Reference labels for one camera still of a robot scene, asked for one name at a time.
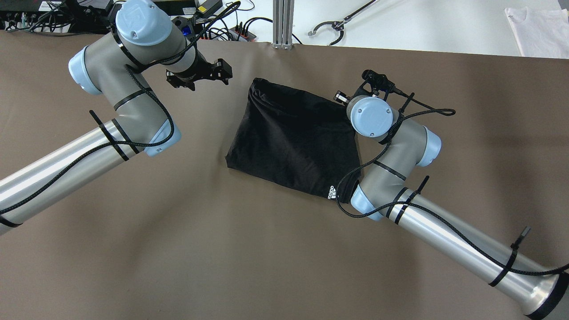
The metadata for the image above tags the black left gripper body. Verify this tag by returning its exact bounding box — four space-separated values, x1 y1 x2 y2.
166 57 233 91

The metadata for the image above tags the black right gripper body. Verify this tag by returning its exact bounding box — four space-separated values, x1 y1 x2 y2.
333 91 357 107

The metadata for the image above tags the black printed t-shirt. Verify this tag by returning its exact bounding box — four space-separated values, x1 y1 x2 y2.
225 78 361 203

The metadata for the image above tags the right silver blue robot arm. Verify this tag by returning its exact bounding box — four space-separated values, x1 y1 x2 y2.
319 95 568 320

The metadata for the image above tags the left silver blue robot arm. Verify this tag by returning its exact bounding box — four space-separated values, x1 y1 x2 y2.
1 0 233 234

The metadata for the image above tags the red black power strip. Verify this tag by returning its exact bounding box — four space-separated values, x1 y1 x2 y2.
206 27 258 42

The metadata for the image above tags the metal reacher grabber tool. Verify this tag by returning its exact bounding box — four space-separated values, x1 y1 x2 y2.
307 0 379 46

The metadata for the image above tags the white folded t-shirt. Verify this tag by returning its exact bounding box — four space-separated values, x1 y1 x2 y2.
504 7 569 59

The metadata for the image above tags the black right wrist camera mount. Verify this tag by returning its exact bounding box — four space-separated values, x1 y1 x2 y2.
353 69 408 101

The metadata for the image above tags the aluminium frame post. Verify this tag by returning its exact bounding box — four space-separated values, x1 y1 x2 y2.
272 0 294 49

